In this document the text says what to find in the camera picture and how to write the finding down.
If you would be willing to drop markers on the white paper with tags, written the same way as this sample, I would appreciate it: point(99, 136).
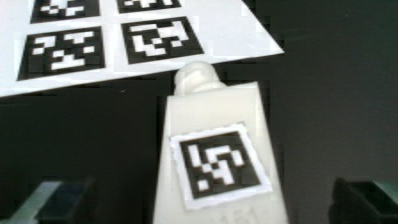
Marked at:
point(78, 41)

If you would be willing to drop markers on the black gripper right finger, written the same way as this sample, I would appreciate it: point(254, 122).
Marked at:
point(364, 202)

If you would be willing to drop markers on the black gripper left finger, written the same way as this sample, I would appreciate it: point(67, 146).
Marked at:
point(60, 204)

